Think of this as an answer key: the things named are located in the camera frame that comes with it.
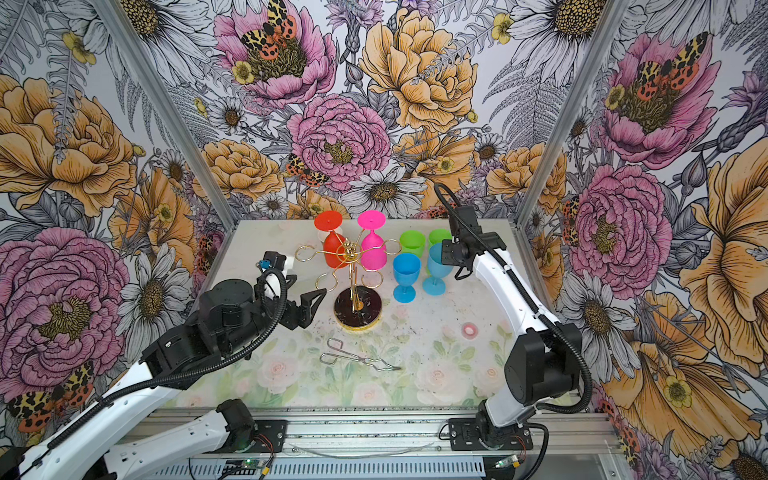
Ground green wine glass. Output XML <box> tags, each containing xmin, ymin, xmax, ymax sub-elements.
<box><xmin>399</xmin><ymin>230</ymin><xmax>426</xmax><ymax>258</ymax></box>
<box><xmin>427</xmin><ymin>228</ymin><xmax>453</xmax><ymax>247</ymax></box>

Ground blue wine glass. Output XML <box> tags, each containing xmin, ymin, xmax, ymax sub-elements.
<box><xmin>422</xmin><ymin>243</ymin><xmax>453</xmax><ymax>296</ymax></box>
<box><xmin>392</xmin><ymin>253</ymin><xmax>421</xmax><ymax>304</ymax></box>

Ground green wine glass front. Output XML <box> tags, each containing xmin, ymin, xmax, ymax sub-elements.
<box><xmin>399</xmin><ymin>230</ymin><xmax>426</xmax><ymax>258</ymax></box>

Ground blue wine glass front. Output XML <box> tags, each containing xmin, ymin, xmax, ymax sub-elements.
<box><xmin>392</xmin><ymin>253</ymin><xmax>421</xmax><ymax>304</ymax></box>

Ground pink wine glass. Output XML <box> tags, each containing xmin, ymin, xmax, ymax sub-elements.
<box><xmin>357</xmin><ymin>210</ymin><xmax>388</xmax><ymax>271</ymax></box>

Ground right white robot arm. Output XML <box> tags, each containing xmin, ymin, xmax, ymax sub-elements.
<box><xmin>434</xmin><ymin>183</ymin><xmax>593</xmax><ymax>448</ymax></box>

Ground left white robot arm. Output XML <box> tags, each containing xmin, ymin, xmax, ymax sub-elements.
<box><xmin>1</xmin><ymin>268</ymin><xmax>327</xmax><ymax>479</ymax></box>

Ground red wine glass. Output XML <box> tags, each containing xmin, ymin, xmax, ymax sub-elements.
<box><xmin>314</xmin><ymin>211</ymin><xmax>346</xmax><ymax>269</ymax></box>

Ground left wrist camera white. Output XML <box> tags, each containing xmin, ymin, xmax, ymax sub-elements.
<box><xmin>256</xmin><ymin>251</ymin><xmax>297</xmax><ymax>298</ymax></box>

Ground gold wire glass rack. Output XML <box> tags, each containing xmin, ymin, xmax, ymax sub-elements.
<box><xmin>295</xmin><ymin>239</ymin><xmax>401</xmax><ymax>332</ymax></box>

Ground metal wire tongs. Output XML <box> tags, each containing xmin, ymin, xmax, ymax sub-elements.
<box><xmin>319</xmin><ymin>338</ymin><xmax>402</xmax><ymax>372</ymax></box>

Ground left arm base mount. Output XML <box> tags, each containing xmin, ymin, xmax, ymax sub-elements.
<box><xmin>227</xmin><ymin>419</ymin><xmax>288</xmax><ymax>454</ymax></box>

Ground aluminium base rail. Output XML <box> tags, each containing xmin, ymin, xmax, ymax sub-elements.
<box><xmin>119</xmin><ymin>404</ymin><xmax>607</xmax><ymax>480</ymax></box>

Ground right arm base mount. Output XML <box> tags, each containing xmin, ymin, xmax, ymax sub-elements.
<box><xmin>447</xmin><ymin>417</ymin><xmax>533</xmax><ymax>452</ymax></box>

